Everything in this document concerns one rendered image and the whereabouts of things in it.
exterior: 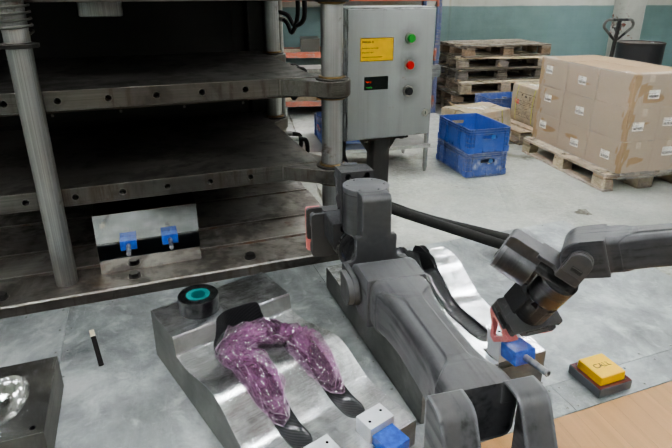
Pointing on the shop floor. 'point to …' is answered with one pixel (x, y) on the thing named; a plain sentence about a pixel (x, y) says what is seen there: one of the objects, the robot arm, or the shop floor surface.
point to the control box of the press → (386, 77)
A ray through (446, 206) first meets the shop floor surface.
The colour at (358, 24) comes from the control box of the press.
